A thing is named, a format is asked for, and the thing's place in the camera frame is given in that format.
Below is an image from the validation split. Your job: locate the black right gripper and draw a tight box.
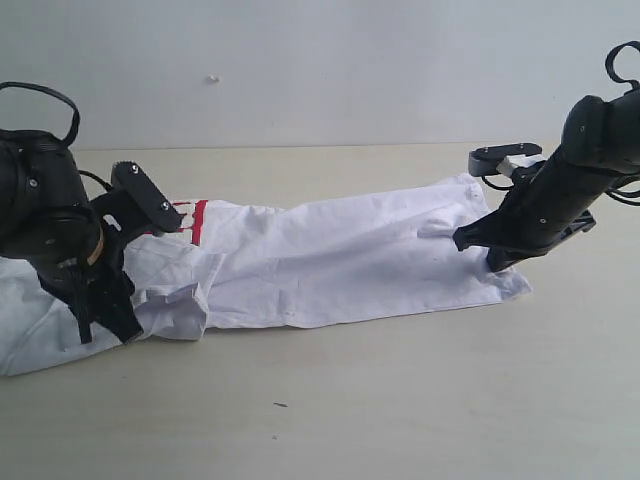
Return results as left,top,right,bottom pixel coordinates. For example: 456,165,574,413
452,164,597,272

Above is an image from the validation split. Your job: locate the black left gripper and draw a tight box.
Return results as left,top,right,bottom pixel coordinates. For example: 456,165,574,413
37,191,150,345

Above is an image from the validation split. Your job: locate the white t-shirt red lettering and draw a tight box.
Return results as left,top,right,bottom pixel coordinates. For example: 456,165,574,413
0,172,533,377

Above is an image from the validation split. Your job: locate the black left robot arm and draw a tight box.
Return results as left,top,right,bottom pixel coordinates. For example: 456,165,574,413
1,131,143,344

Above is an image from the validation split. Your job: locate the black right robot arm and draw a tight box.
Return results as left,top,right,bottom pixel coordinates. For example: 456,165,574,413
453,91,639,272

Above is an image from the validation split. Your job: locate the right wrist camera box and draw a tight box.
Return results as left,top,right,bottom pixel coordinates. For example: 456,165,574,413
467,143,545,177

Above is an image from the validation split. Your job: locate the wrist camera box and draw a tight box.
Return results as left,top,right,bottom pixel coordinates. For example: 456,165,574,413
111,161,182,236
467,143,545,177

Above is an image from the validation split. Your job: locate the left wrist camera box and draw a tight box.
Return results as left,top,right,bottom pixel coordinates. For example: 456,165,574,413
111,161,182,236

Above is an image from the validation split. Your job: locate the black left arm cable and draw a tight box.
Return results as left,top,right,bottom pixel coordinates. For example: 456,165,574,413
0,81,82,149

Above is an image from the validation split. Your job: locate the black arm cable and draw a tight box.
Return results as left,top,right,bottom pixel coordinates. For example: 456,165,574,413
0,81,82,149
604,41,640,94

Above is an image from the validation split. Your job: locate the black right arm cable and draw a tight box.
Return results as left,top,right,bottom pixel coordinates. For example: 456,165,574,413
604,41,640,94

